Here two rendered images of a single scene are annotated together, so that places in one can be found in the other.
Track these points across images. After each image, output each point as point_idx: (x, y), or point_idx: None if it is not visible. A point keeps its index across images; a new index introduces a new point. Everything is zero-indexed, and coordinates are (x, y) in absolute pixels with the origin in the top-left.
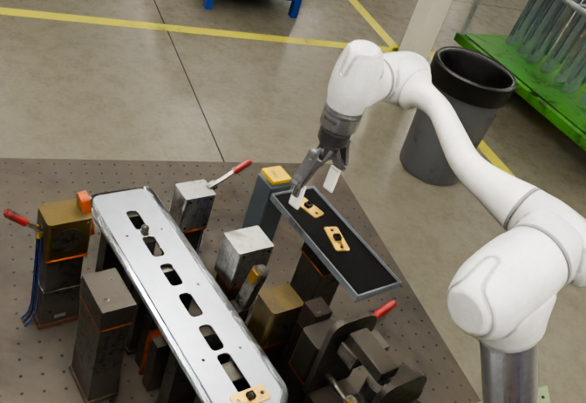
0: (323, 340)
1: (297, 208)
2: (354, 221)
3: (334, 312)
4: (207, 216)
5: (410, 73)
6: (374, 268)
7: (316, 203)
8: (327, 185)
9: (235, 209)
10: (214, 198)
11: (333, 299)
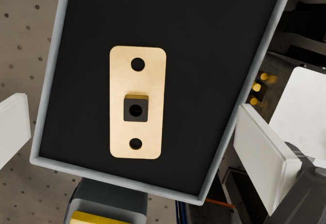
0: None
1: (249, 104)
2: None
3: None
4: (196, 213)
5: None
6: None
7: (89, 98)
8: (20, 129)
9: (31, 197)
10: (41, 222)
11: (22, 6)
